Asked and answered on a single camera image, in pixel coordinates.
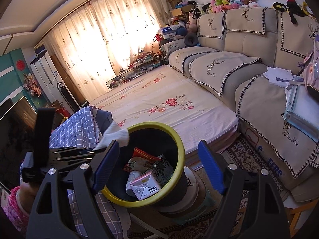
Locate beige round container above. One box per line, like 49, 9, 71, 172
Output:
159, 167, 200, 213

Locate floral floor mattress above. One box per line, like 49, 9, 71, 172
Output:
88, 65, 241, 155

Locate cream embroidered curtain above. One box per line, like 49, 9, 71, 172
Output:
43, 0, 175, 102

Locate dark grey neck pillow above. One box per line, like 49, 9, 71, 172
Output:
183, 33, 197, 47

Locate pink backpack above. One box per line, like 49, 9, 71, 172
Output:
298, 35, 319, 92

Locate patterned brown rug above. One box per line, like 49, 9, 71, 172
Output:
127, 137, 287, 239

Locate white tissue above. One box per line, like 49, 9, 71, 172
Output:
96, 121, 130, 151

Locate long mirror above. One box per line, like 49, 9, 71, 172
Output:
106, 66, 150, 90

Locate row of plush toys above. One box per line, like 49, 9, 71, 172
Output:
194, 0, 261, 15

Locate black yellow plush toy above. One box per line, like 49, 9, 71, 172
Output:
273, 0, 312, 24

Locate blue star print bag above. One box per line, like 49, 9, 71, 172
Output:
159, 25, 186, 40

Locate floral print carton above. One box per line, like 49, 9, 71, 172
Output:
148, 156, 174, 188

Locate pink plush toy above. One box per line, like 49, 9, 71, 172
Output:
186, 12, 198, 31

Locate red snack wrapper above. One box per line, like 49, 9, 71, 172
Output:
131, 147, 162, 166

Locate person's left forearm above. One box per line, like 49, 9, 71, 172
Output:
7, 182, 38, 232

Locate white standing air conditioner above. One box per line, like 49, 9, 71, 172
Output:
30, 50, 65, 100

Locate flower wall hanging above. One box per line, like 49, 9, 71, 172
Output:
22, 73, 42, 97

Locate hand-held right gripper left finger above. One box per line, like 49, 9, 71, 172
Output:
26, 140, 121, 239

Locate small white bottle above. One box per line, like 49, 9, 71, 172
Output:
125, 170, 140, 195

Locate loose white papers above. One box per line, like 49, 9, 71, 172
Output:
262, 66, 294, 87

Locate wooden stool frame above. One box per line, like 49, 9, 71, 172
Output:
284, 199, 312, 232

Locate stack of blue folders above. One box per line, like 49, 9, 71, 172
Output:
283, 83, 319, 142

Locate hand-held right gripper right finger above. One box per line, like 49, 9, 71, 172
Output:
198, 140, 291, 239

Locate black trash bin yellow rim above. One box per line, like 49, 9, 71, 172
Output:
101, 122, 188, 208

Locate white printed box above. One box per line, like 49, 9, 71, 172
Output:
243, 127, 286, 182

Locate green plastic stool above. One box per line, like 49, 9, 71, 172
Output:
174, 187, 220, 226

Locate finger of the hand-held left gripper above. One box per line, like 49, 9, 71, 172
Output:
53, 154, 95, 166
49, 146, 105, 155

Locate large curved television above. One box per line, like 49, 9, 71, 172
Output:
0, 96, 38, 190

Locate beige sofa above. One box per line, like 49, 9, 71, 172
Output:
159, 6, 319, 203

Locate wooden curtain rod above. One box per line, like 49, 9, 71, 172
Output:
41, 0, 140, 40

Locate black flat television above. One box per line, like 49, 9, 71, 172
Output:
0, 98, 14, 119

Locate blue checked tablecloth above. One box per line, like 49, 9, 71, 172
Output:
48, 106, 125, 239

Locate small pink carton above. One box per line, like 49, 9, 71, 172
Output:
129, 170, 160, 201

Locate grey blue cloth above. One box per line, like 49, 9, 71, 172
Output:
95, 108, 112, 135

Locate black tower fan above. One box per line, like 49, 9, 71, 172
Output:
57, 82, 78, 114

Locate pile of books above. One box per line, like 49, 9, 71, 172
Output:
128, 51, 163, 71

